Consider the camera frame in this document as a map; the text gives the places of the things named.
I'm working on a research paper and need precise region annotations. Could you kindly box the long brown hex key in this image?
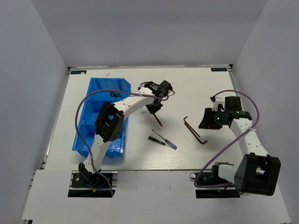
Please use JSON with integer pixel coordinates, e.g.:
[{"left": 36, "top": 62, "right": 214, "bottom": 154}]
[{"left": 153, "top": 114, "right": 163, "bottom": 127}]

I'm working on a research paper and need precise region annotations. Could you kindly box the blue plastic compartment bin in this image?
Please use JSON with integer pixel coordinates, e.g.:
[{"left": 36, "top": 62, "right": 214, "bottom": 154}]
[{"left": 71, "top": 77, "right": 132, "bottom": 160}]

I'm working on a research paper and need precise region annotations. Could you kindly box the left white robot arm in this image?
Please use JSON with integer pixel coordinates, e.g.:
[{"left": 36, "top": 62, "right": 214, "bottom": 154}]
[{"left": 75, "top": 80, "right": 173, "bottom": 186}]

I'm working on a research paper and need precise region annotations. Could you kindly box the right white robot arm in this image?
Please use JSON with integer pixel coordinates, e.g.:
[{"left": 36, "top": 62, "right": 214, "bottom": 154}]
[{"left": 195, "top": 96, "right": 281, "bottom": 196}]

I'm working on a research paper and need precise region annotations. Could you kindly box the brown hex key lower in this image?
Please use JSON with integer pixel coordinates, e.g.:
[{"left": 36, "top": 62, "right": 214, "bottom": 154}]
[{"left": 184, "top": 121, "right": 208, "bottom": 145}]

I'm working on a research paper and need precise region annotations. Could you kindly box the brown hex key upper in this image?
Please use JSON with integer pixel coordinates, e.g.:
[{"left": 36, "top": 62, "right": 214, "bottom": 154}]
[{"left": 183, "top": 116, "right": 200, "bottom": 139}]

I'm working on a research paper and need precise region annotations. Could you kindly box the right table logo sticker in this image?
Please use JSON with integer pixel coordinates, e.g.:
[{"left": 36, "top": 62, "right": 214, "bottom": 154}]
[{"left": 211, "top": 68, "right": 227, "bottom": 72}]

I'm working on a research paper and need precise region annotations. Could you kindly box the table logo sticker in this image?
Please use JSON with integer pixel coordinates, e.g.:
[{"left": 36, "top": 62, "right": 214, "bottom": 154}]
[
  {"left": 71, "top": 70, "right": 87, "bottom": 75},
  {"left": 211, "top": 68, "right": 227, "bottom": 72}
]

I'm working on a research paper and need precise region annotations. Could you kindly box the left table logo sticker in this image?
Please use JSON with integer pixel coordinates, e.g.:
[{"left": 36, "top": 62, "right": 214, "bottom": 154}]
[{"left": 71, "top": 70, "right": 87, "bottom": 75}]

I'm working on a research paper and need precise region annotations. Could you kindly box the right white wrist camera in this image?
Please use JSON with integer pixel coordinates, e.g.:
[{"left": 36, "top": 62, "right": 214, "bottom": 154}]
[{"left": 210, "top": 96, "right": 224, "bottom": 112}]

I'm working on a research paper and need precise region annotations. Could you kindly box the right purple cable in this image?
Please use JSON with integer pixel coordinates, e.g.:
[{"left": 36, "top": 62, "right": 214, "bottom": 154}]
[{"left": 194, "top": 90, "right": 260, "bottom": 189}]

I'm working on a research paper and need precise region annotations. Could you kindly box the purple cable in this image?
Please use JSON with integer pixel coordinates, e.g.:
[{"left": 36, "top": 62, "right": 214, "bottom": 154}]
[
  {"left": 194, "top": 90, "right": 260, "bottom": 189},
  {"left": 74, "top": 81, "right": 176, "bottom": 196}
]

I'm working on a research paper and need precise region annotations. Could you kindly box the black green handled screwdriver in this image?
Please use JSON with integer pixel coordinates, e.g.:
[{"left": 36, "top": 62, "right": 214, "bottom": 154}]
[{"left": 148, "top": 136, "right": 166, "bottom": 146}]

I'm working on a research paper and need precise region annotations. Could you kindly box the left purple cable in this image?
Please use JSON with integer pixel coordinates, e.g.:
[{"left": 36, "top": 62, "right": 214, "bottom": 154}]
[{"left": 74, "top": 81, "right": 176, "bottom": 196}]

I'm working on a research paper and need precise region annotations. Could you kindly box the red blue handled screwdriver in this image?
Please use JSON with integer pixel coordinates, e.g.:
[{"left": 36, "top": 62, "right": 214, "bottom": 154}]
[{"left": 152, "top": 129, "right": 177, "bottom": 150}]

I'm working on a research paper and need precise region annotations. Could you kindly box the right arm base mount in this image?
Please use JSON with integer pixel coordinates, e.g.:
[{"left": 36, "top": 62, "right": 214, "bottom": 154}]
[{"left": 197, "top": 171, "right": 235, "bottom": 192}]

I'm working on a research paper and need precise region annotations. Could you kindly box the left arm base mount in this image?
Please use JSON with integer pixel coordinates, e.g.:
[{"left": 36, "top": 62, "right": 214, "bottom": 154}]
[{"left": 69, "top": 163, "right": 118, "bottom": 191}]

